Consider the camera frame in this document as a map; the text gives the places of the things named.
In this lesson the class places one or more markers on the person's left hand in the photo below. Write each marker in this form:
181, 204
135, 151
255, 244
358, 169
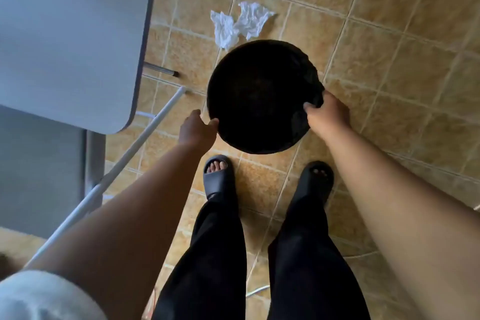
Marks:
197, 132

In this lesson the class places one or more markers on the person's right hand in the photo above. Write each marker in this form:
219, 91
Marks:
330, 117

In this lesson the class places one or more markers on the black bin with liner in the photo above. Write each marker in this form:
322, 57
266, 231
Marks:
258, 98

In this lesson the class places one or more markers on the white tissue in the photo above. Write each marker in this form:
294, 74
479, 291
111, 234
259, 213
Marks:
249, 19

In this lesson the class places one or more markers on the person's left forearm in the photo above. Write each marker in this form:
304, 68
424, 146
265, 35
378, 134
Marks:
123, 218

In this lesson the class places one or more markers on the person's right forearm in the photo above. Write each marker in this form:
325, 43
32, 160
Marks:
393, 218

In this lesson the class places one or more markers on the black trousers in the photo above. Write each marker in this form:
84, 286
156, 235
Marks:
210, 256

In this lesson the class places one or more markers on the small grey folding table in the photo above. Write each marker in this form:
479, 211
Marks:
67, 31

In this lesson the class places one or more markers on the light grey t-shirt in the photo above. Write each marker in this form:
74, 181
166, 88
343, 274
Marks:
37, 297

